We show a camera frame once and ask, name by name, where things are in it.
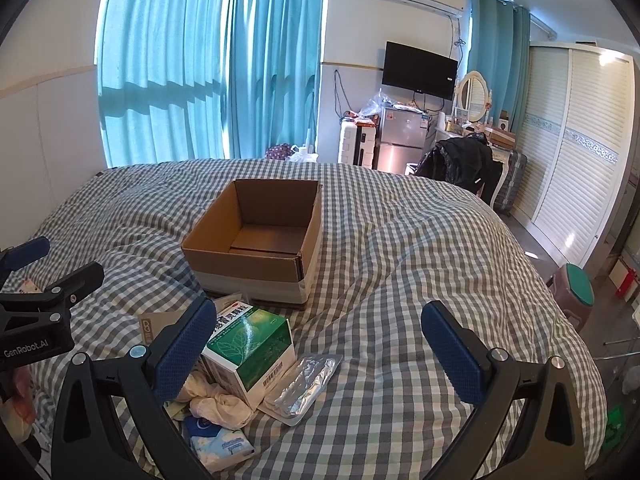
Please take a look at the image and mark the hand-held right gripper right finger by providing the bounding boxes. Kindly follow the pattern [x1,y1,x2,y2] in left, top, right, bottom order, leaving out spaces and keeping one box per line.
[420,301,586,480]

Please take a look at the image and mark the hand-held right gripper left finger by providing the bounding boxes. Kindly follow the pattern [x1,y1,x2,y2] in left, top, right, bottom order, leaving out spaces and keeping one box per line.
[50,296,218,480]

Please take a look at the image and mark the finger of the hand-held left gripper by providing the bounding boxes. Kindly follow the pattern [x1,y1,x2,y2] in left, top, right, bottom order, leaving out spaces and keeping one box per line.
[0,236,51,283]
[0,261,105,323]

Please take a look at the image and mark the brown card packet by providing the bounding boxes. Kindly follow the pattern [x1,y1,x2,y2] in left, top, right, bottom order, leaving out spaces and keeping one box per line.
[138,310,188,346]

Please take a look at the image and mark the green medicine box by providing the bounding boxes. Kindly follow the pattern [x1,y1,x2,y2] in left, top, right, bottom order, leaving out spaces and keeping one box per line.
[200,301,297,411]

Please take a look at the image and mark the beige cloth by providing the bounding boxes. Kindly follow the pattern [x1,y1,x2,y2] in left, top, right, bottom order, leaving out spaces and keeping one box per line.
[175,360,256,431]

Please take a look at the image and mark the brown cardboard box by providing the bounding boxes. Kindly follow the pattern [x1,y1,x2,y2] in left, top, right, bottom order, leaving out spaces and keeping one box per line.
[181,178,324,308]

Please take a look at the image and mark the blue tissue pack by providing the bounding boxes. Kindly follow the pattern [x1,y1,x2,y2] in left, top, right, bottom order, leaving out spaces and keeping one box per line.
[182,412,257,473]

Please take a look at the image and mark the silver foil packet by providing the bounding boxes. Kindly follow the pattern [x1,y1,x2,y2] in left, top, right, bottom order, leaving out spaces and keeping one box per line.
[257,353,344,427]

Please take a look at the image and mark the grey checked blanket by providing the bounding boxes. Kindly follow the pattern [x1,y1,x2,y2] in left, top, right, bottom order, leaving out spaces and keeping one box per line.
[27,158,608,480]

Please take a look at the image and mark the green topped stool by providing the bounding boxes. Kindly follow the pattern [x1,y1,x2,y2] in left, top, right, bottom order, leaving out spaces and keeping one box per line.
[547,263,595,331]

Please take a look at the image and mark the green plastic bag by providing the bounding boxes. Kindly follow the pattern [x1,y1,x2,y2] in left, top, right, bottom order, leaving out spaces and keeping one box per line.
[602,405,626,451]

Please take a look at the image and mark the silver suitcase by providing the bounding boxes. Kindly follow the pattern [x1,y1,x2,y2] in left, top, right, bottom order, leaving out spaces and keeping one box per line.
[492,149,528,213]

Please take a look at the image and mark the red fire extinguisher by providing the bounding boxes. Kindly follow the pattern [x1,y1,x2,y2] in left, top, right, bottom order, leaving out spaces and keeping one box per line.
[617,260,638,301]

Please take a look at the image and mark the black jacket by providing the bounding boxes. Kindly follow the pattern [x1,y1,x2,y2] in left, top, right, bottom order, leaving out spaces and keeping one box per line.
[415,132,503,196]

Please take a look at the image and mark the silver fridge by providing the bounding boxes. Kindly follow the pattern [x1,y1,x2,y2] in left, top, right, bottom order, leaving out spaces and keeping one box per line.
[376,106,435,176]

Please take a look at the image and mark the small cardboard box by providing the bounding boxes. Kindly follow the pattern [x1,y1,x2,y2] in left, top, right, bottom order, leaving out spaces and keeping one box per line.
[485,127,517,150]

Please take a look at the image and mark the white plastic bag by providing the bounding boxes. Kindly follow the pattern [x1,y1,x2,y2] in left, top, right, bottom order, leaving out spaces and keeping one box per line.
[285,144,319,163]

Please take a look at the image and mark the wide teal curtain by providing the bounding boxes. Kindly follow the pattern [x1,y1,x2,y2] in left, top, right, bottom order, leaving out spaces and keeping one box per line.
[95,0,233,168]

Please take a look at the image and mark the white suitcase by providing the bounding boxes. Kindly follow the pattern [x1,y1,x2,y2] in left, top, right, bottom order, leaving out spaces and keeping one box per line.
[338,120,378,169]

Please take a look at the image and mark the white slatted wardrobe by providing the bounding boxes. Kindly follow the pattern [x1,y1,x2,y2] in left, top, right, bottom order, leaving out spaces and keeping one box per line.
[510,42,640,268]

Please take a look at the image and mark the clear plastic bag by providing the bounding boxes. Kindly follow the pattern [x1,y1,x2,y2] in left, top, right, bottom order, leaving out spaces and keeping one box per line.
[357,89,388,121]

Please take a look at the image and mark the white oval mirror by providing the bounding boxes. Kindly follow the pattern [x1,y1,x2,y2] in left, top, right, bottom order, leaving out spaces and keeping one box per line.
[454,71,492,126]

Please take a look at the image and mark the narrow teal curtain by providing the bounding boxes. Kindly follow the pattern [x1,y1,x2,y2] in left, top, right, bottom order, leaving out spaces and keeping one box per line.
[467,0,531,136]

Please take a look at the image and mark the black wall television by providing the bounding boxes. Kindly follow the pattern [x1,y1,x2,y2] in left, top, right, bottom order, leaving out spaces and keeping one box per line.
[382,41,459,101]

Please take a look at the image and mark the black wall cable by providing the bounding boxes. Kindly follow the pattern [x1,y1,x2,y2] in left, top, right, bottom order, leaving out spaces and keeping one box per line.
[332,69,351,118]

